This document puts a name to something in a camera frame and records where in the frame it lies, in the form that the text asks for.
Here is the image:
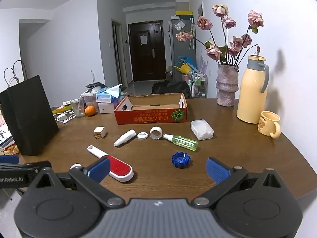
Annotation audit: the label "grey refrigerator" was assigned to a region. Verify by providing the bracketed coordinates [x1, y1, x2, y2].
[169, 15, 196, 80]

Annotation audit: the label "purple tissue pack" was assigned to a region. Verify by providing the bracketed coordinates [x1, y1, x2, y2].
[98, 97, 124, 115]

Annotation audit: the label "dark wooden door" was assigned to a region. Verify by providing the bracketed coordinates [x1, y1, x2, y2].
[127, 21, 167, 82]

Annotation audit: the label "wire storage cart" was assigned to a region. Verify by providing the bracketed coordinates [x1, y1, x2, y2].
[188, 70, 207, 99]

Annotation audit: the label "orange snack packet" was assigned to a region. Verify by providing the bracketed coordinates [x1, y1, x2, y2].
[3, 144, 20, 155]

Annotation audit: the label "ribbed plastic bottle cap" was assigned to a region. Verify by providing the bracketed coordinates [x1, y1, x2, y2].
[172, 152, 190, 168]

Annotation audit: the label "red and white lint brush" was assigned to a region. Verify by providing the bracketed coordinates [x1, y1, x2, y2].
[87, 145, 134, 183]

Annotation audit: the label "dark side doorway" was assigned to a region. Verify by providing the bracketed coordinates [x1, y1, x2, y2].
[111, 18, 123, 87]

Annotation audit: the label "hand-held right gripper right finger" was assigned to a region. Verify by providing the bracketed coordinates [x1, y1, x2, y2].
[192, 157, 288, 209]

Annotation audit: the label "clear food container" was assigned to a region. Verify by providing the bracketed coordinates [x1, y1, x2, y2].
[82, 91, 98, 110]

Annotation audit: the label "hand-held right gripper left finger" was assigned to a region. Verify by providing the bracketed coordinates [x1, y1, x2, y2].
[28, 157, 126, 209]

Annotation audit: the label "pink ceramic vase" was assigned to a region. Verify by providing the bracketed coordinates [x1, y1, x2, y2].
[215, 64, 240, 107]

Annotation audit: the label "white folded umbrella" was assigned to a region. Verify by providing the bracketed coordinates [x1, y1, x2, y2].
[189, 17, 195, 49]

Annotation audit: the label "white tape ring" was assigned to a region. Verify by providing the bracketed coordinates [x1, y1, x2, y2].
[150, 126, 163, 141]

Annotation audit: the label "translucent plastic box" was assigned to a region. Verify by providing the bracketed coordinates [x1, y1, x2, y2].
[190, 120, 214, 141]

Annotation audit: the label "blue and yellow toys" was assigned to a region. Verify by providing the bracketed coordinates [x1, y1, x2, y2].
[173, 56, 199, 75]

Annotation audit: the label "red cardboard box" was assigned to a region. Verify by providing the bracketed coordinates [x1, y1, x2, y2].
[114, 93, 188, 125]

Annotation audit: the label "white charger plug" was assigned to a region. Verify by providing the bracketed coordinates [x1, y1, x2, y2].
[94, 126, 107, 141]

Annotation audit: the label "dried pink rose bouquet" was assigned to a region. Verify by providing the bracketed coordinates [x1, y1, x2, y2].
[176, 4, 264, 66]

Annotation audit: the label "white tube bottle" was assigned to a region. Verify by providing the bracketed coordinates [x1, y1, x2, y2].
[114, 129, 136, 147]

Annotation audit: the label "yellow bear mug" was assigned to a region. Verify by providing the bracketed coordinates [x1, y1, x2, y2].
[257, 111, 282, 139]

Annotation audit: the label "green spray bottle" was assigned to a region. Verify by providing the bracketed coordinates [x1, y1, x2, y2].
[163, 133, 198, 151]

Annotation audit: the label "clear glass cup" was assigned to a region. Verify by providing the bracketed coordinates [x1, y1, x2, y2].
[70, 99, 86, 118]

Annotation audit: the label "black bag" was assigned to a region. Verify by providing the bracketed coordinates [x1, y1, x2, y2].
[151, 80, 191, 99]

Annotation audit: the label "blue tissue pack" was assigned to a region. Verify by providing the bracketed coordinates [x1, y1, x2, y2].
[96, 84, 123, 104]

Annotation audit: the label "purple feather decoration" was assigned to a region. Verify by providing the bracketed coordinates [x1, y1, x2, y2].
[199, 51, 210, 72]

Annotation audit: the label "yellow snack packet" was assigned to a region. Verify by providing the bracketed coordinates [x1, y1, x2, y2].
[51, 105, 72, 115]

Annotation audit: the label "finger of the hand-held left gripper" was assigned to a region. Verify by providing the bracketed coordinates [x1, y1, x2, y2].
[0, 155, 20, 165]

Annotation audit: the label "black monitor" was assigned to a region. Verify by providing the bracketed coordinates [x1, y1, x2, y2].
[0, 60, 59, 156]

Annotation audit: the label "white charger with cable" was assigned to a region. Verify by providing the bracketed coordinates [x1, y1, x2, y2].
[53, 110, 76, 124]

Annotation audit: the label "yellow thermos jug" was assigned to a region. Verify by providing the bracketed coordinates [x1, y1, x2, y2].
[236, 54, 270, 124]

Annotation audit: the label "printed white box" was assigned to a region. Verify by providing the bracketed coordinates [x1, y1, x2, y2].
[0, 123, 13, 147]

